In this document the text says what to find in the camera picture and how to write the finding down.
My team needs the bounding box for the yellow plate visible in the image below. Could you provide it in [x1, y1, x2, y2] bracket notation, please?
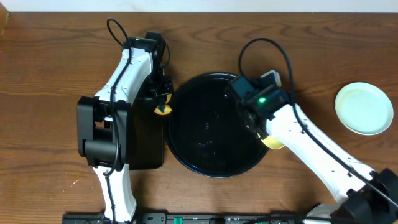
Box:
[258, 134, 285, 150]

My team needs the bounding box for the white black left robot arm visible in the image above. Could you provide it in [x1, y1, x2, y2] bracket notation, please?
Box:
[77, 32, 174, 223]

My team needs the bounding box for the light blue plate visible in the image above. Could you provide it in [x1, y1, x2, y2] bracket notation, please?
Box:
[335, 82, 394, 136]

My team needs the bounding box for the black rectangular tray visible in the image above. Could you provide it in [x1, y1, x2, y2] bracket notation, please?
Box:
[130, 95, 164, 170]

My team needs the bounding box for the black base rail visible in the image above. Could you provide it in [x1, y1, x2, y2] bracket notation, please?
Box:
[62, 212, 327, 224]

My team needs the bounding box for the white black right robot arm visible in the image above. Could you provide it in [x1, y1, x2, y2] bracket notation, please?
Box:
[228, 70, 397, 223]

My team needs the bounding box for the yellow green sponge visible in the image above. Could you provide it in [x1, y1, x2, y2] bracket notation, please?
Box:
[154, 94, 172, 116]

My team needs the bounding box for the black round tray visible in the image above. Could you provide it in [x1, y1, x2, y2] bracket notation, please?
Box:
[164, 72, 269, 178]

